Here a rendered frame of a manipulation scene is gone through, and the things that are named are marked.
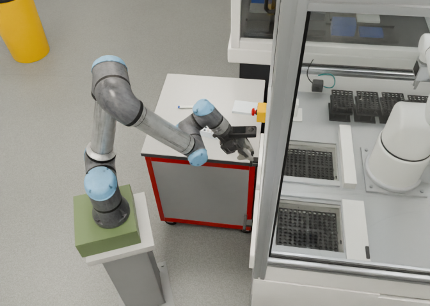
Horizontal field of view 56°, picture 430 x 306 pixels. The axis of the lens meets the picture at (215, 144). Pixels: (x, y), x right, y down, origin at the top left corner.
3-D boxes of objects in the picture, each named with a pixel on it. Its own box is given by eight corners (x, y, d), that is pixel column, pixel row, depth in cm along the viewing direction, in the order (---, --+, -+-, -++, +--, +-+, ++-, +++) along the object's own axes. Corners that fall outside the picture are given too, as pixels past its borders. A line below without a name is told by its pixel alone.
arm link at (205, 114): (189, 105, 161) (205, 93, 158) (205, 122, 167) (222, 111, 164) (191, 116, 154) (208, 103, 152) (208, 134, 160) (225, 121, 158)
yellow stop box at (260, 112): (254, 122, 201) (255, 111, 196) (256, 112, 206) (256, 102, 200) (265, 123, 201) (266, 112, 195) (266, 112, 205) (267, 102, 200)
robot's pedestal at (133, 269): (121, 326, 219) (83, 265, 162) (116, 274, 239) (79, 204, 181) (175, 311, 224) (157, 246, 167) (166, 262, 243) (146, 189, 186)
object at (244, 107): (231, 112, 217) (231, 111, 216) (234, 102, 223) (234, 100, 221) (255, 116, 215) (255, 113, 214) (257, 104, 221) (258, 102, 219)
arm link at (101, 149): (84, 187, 160) (95, 75, 124) (82, 159, 170) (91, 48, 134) (115, 186, 165) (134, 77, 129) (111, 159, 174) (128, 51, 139)
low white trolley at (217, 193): (160, 229, 258) (140, 152, 201) (179, 154, 298) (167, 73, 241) (251, 239, 251) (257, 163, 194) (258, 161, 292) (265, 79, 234)
